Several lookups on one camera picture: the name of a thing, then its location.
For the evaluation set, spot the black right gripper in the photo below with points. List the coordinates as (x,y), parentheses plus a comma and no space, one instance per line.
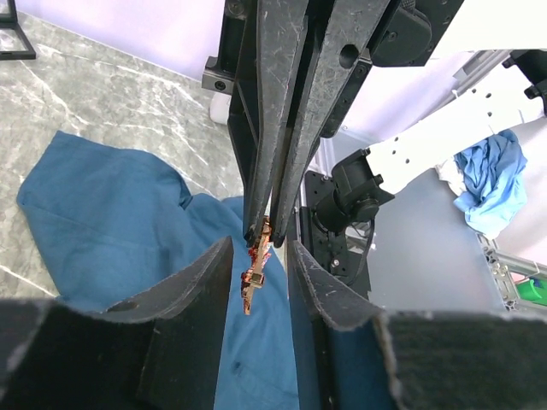
(292,69)

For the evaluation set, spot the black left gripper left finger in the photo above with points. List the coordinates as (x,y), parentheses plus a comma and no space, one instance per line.
(159,349)

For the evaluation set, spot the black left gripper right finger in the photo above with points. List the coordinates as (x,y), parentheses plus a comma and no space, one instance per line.
(351,354)

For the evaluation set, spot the orange leaf brooch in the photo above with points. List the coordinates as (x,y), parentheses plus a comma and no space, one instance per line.
(254,278)

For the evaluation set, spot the blue t-shirt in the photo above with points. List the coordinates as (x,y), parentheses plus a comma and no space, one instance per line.
(110,223)

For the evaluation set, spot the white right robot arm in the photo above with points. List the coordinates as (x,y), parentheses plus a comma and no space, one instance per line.
(406,35)

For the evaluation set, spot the white round device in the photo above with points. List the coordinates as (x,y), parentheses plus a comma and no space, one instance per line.
(219,108)

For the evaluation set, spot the blue white cloth pile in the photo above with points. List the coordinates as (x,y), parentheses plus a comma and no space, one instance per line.
(487,180)

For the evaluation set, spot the black right stand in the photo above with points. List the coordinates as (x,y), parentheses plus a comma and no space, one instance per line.
(10,22)

